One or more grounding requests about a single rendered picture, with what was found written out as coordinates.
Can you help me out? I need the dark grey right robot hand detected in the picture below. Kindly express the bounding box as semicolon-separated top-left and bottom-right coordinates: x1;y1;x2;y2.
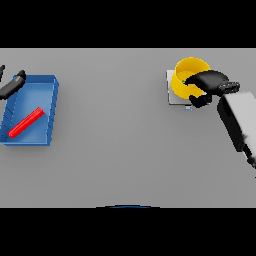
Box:
184;69;241;109

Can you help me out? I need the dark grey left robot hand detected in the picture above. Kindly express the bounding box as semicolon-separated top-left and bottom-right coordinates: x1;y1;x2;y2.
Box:
0;64;27;101

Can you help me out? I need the yellow bowl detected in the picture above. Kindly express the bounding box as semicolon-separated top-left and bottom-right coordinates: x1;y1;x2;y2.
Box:
170;56;212;100

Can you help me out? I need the red beaker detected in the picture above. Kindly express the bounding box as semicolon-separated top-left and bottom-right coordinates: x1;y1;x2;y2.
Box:
7;106;46;139

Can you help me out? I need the pale square measuring scale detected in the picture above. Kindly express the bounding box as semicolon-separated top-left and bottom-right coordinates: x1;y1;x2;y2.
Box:
166;69;212;107

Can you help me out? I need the blue tray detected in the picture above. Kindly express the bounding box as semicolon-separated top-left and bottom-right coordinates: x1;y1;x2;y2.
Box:
0;74;60;147

